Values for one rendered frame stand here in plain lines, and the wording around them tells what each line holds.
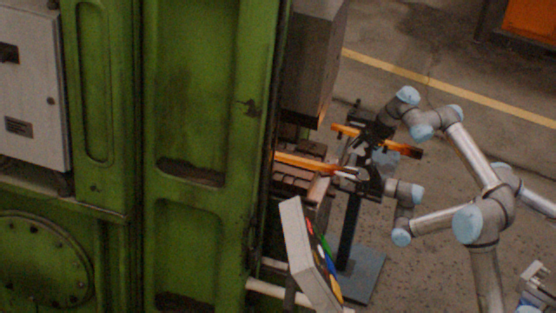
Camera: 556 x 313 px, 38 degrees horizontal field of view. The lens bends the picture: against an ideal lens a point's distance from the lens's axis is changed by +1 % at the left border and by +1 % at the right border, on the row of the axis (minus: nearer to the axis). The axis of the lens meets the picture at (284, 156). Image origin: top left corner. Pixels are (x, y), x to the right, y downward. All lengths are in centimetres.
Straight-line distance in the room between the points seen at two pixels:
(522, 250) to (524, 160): 86
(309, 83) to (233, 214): 56
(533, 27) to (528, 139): 124
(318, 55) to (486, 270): 91
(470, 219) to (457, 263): 188
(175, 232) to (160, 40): 88
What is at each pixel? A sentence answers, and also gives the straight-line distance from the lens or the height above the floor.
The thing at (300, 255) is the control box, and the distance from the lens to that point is 261.
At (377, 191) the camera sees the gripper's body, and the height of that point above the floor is 98.
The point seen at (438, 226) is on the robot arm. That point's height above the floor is 100.
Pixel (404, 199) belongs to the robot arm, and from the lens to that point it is 320.
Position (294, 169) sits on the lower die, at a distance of 324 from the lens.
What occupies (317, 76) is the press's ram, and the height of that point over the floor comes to 154.
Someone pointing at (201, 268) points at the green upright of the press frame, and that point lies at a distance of 329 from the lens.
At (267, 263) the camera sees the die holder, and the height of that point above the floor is 52.
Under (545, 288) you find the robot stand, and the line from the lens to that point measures 331.
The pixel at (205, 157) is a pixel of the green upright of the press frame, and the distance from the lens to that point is 290.
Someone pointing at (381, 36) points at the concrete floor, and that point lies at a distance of 632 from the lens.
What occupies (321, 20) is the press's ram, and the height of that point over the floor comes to 176.
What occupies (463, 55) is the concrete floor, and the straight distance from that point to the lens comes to 631.
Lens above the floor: 303
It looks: 38 degrees down
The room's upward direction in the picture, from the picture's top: 8 degrees clockwise
